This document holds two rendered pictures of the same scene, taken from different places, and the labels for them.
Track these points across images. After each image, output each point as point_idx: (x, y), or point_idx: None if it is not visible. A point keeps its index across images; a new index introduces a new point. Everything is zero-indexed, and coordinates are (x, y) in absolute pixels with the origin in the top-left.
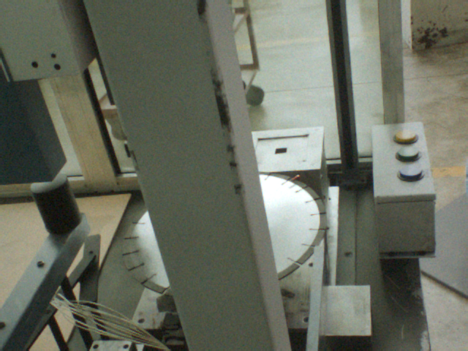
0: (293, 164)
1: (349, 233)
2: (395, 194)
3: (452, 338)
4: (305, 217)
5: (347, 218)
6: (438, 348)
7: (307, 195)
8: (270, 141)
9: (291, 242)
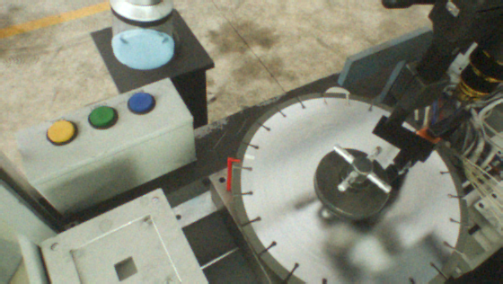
0: (162, 224)
1: (174, 196)
2: (180, 102)
3: None
4: (291, 119)
5: None
6: None
7: (257, 134)
8: None
9: (329, 112)
